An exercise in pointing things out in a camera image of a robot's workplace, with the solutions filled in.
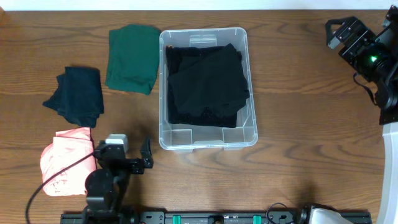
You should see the pink cloth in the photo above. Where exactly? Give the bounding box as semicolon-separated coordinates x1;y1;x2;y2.
40;128;96;197

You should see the green cloth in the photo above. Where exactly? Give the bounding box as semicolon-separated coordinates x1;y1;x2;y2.
105;24;160;95

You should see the clear plastic storage bin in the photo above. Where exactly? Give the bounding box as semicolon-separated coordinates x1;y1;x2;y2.
159;27;258;152

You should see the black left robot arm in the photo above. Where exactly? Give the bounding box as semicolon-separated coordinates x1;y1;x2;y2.
81;134;154;224

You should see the dark navy cloth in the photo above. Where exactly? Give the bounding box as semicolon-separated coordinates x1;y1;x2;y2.
42;66;104;128

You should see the black sparkly towel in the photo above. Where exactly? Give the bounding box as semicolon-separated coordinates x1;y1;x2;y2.
165;45;237;128

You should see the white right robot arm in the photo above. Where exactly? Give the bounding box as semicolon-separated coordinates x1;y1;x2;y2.
325;6;397;223

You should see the black cloth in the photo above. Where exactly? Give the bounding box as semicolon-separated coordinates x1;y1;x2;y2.
168;44;249;117

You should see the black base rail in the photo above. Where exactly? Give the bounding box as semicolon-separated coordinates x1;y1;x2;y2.
60;210;373;224

